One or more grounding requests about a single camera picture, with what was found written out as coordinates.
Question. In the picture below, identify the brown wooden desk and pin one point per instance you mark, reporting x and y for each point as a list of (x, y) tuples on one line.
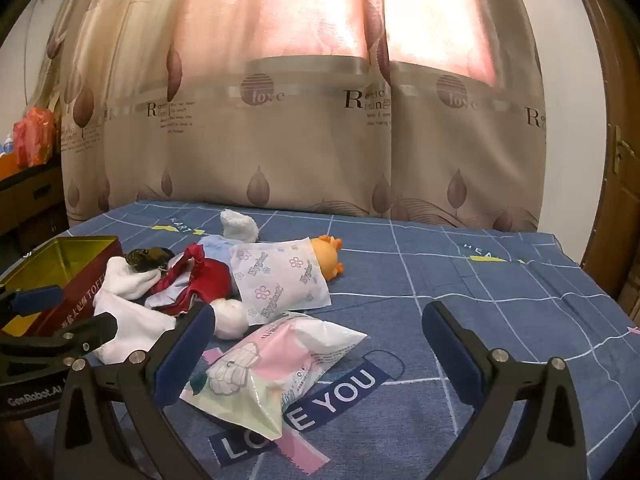
[(35, 195)]

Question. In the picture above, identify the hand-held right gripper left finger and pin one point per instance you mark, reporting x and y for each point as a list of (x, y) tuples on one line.
[(184, 357)]

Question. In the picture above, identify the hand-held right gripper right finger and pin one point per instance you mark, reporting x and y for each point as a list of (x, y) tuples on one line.
[(450, 355)]

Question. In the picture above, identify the blue capped bottle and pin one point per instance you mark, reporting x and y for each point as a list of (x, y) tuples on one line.
[(6, 144)]

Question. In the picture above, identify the white fluffy bootie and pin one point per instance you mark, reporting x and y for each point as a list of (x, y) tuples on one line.
[(231, 318), (239, 225)]

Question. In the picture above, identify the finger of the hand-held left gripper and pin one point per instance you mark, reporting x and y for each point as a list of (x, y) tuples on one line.
[(35, 297), (95, 327)]

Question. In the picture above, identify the red tin box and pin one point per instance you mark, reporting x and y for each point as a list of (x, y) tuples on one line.
[(75, 260)]

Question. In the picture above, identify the pink and white plastic packet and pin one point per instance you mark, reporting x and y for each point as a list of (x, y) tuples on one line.
[(260, 375)]

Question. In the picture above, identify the brown wooden door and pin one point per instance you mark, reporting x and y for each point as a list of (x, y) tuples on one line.
[(620, 220)]

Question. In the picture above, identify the orange plush toy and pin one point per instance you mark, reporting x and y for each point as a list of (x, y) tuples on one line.
[(326, 257)]

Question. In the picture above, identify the white floral pad packet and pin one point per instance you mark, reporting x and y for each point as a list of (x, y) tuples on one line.
[(280, 280)]

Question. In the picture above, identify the light blue sock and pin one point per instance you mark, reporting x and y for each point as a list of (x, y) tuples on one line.
[(215, 246)]

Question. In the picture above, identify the red plastic bag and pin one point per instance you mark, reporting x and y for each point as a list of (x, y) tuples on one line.
[(34, 135)]

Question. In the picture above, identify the orange box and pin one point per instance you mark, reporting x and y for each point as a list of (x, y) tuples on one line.
[(9, 166)]

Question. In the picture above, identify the red and white cloth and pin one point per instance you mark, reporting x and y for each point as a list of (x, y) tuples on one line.
[(210, 277)]

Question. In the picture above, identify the beige leaf print curtain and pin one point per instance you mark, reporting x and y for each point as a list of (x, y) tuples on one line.
[(320, 135)]

